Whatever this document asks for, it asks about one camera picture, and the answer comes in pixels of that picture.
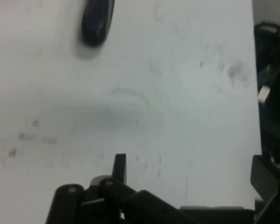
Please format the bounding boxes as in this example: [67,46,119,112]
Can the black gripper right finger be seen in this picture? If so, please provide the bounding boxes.
[250,154,280,224]

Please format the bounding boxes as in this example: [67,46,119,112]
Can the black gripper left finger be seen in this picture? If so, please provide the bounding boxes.
[45,153,192,224]

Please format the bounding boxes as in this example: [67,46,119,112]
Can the black equipment beside table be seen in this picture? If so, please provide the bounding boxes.
[253,20,280,168]

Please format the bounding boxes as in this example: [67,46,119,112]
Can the dark oval object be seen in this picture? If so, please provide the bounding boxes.
[80,0,115,48]

